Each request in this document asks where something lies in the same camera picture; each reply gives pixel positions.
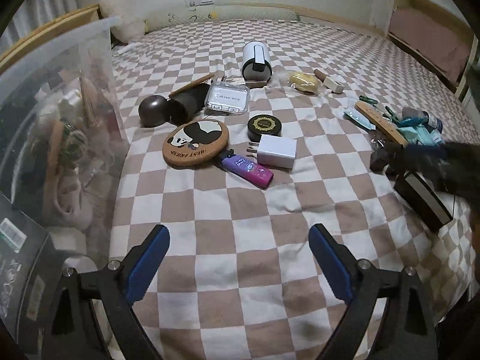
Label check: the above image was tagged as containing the yellow puff in clear bag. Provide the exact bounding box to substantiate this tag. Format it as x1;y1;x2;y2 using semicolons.
274;69;327;98

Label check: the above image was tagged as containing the blue blister pack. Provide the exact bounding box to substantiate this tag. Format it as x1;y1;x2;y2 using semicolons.
343;107;376;130

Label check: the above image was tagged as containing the black printed carton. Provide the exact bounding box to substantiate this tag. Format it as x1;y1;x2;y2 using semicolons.
0;191;96;353

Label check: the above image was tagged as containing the teal wet wipes pack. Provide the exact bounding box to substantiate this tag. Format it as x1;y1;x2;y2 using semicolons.
397;118;447;147

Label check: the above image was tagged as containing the pink blanket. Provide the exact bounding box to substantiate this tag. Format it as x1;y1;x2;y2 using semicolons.
388;7;471;83

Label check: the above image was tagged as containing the clear plastic case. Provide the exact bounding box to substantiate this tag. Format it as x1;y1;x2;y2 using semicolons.
204;79;250;115

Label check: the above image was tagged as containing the wooden comb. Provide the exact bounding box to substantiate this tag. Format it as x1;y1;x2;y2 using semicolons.
354;100;409;146

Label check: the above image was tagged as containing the green bolster pillow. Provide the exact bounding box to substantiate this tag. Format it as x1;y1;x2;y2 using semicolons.
144;5;301;31

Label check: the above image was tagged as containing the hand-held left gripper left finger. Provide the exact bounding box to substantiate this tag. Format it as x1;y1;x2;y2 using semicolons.
49;224;171;360

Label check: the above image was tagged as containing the plain cork coaster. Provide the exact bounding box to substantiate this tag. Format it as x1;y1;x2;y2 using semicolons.
169;73;215;98

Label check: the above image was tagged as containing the black hair wig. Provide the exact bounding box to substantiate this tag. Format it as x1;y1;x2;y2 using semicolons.
369;140;480;205

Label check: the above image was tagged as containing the clear plastic storage box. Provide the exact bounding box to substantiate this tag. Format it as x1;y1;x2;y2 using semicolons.
0;15;130;360

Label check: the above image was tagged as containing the white charger plug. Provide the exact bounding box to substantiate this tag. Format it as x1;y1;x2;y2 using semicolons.
245;135;298;169

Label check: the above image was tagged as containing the black flat box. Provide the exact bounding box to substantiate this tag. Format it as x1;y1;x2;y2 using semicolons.
394;170;454;233

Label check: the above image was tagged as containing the wooden alcove frame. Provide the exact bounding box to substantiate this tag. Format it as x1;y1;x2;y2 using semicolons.
386;0;479;94

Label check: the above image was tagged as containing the wooden bed rail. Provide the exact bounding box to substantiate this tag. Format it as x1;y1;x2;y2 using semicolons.
214;2;387;38

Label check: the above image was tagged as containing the white cylindrical appliance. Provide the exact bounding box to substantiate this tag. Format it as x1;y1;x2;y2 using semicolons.
242;41;272;83

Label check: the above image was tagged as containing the purple lighter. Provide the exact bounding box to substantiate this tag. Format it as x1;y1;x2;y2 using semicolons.
217;148;274;189

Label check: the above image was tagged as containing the wooden bedside shelf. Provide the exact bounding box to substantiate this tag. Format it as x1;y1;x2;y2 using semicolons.
0;4;102;68

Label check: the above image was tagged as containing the small pale pink box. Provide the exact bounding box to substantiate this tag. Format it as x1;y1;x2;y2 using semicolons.
323;77;344;94

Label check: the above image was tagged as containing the fluffy white pillow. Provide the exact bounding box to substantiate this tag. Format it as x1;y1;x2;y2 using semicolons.
99;0;147;44

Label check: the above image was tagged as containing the black round tin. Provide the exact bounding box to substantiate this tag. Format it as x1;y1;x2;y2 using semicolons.
247;113;283;142

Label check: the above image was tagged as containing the black cylinder cup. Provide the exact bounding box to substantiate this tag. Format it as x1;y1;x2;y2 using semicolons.
167;82;211;125

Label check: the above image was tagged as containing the dark blue bottle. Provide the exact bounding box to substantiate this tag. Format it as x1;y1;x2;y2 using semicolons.
422;110;443;134

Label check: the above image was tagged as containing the dark metallic dome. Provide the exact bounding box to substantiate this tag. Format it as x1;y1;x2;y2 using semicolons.
138;95;169;127

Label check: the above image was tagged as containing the panda cork coaster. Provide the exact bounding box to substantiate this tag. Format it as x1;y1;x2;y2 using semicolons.
162;119;230;167

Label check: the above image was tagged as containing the white curtain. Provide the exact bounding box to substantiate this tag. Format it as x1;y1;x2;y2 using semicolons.
7;0;77;46

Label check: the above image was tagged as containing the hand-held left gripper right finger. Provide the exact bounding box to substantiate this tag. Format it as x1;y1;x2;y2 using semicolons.
308;223;439;360

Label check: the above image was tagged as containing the checkered bedsheet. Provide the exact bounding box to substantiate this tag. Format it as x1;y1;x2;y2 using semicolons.
110;19;480;360

